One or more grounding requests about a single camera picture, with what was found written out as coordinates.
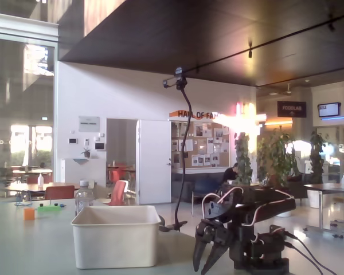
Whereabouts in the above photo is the dark wooden table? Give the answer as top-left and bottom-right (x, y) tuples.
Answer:
(303, 183), (344, 239)

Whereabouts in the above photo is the wall monitor screen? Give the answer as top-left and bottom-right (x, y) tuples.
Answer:
(317, 102), (342, 118)

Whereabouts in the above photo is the cork bulletin board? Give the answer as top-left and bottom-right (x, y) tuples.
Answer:
(171, 120), (232, 170)

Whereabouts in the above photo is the white wall notice sign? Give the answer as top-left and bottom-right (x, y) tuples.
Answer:
(79, 115), (101, 133)

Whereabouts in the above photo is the green flat block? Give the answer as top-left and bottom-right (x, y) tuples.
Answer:
(37, 203), (62, 213)

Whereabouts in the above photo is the black base cable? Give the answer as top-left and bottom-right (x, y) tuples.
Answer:
(284, 231), (338, 275)
(284, 241), (325, 275)

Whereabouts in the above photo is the clear plastic water bottle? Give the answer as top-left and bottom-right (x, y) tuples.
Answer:
(75, 179), (95, 217)

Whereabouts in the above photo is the red chair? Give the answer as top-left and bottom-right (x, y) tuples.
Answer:
(44, 184), (76, 201)

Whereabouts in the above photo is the white round planter pot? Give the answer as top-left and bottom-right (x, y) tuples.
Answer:
(275, 208), (294, 218)

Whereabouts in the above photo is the orange hall of fame sign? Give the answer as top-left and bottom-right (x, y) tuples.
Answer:
(169, 109), (227, 121)

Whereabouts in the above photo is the white plastic bin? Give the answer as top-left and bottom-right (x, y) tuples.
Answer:
(71, 205), (162, 270)

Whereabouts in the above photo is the black foodlab sign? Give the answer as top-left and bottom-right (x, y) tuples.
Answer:
(276, 100), (307, 118)

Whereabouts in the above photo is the black gooseneck webcam mount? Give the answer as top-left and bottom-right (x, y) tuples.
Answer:
(157, 66), (191, 233)

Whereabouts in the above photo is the white door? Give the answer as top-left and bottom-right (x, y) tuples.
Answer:
(136, 119), (172, 206)

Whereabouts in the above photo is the blue armchair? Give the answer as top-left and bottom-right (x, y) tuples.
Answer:
(191, 179), (222, 216)

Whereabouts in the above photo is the coral plastic chair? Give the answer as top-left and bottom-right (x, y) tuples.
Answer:
(106, 180), (130, 207)

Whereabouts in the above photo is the slim green potted plant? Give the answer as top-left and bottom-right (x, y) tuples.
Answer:
(308, 131), (327, 184)

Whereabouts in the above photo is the round wooden table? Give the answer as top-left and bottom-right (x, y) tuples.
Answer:
(5, 182), (81, 202)

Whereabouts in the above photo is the seated person in black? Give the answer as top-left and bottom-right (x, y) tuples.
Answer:
(221, 160), (240, 184)

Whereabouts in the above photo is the tall climbing green plant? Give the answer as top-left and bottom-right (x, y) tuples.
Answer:
(234, 132), (253, 184)

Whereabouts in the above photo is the large leafy potted plant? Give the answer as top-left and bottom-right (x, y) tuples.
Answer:
(257, 125), (300, 190)

